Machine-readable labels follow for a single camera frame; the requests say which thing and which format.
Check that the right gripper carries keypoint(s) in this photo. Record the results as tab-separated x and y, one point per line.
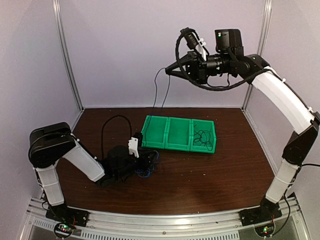
196	67

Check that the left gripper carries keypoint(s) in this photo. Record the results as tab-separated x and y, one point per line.
145	163

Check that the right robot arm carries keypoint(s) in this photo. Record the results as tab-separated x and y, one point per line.
230	68

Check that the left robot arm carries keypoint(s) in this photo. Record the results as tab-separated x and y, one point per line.
49	144

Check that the left green bin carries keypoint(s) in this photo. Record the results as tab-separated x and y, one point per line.
154	132

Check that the green bin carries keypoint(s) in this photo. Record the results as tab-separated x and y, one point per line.
154	132
178	134
203	138

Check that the middle green bin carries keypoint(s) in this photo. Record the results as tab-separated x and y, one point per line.
178	134

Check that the right green bin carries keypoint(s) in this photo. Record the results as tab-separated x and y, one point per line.
203	138

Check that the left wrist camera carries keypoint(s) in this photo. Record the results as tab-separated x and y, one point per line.
134	143

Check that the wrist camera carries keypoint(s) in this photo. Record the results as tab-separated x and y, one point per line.
194	42
134	143

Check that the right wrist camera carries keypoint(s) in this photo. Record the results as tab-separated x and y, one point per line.
194	42

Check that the front aluminium rail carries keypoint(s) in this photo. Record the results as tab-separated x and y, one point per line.
100	225

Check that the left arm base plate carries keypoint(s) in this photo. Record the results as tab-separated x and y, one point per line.
68	219

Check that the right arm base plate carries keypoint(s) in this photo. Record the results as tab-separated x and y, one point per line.
261	218

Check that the left aluminium post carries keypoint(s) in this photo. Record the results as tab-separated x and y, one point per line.
65	54

